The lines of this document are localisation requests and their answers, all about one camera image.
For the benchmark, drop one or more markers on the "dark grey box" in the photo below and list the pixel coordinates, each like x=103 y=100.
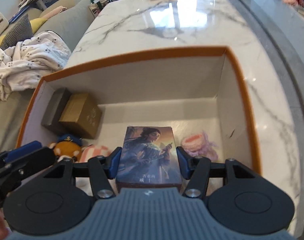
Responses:
x=54 y=110

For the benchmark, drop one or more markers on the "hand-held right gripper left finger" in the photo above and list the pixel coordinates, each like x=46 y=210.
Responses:
x=115 y=161

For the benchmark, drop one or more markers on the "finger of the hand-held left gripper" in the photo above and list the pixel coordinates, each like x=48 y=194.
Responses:
x=24 y=148

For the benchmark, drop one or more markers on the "brown cardboard box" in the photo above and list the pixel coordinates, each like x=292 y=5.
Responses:
x=80 y=115

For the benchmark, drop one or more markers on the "figure printed box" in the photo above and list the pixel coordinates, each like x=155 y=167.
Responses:
x=148 y=155

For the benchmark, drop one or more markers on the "houndstooth cushion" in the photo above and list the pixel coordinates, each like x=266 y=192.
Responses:
x=19 y=32

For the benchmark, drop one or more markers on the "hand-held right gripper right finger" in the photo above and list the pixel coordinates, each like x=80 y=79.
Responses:
x=183 y=162

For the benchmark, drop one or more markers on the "white printed blanket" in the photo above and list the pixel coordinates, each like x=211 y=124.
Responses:
x=34 y=55

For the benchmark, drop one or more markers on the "brown bear plush blue uniform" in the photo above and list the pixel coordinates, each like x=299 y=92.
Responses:
x=67 y=148

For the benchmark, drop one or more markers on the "white plush pink striped shirt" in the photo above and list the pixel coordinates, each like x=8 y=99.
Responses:
x=97 y=152

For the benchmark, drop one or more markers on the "printed shopping bag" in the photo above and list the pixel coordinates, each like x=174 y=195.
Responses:
x=99 y=5

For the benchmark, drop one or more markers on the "grey sofa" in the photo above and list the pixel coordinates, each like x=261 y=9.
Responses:
x=74 y=17

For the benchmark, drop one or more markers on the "pink plush pillow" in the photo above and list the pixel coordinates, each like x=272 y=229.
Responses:
x=53 y=12

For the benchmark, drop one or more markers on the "orange storage box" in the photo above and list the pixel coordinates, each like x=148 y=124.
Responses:
x=154 y=87

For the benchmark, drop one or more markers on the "pink crocheted flower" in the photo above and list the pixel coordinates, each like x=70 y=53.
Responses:
x=196 y=145

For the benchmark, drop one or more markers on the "yellow pillow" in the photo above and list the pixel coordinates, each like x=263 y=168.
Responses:
x=38 y=23

